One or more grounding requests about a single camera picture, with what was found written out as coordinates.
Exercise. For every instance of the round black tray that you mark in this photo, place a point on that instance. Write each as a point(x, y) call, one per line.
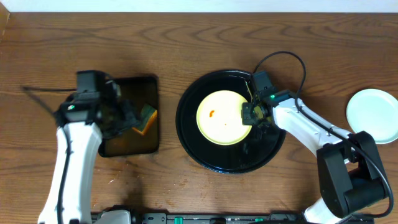
point(253, 152)

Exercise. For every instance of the black rectangular tray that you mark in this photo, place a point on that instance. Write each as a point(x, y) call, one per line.
point(141, 91)

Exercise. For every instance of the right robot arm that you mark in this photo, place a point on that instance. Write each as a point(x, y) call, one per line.
point(352, 179)

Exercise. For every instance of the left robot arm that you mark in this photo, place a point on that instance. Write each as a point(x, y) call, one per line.
point(89, 116)

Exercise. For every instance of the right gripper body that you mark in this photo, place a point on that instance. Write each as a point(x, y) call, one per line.
point(250, 116)

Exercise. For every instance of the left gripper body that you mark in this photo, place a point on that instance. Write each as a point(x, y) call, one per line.
point(125, 112)

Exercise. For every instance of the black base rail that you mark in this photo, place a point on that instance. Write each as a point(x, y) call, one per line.
point(163, 218)

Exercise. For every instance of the light blue plate top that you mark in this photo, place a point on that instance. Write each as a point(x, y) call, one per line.
point(373, 111)

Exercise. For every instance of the orange green sponge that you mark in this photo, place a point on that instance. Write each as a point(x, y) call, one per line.
point(148, 116)

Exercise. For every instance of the yellow plate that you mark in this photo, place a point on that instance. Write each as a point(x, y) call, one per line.
point(219, 118)

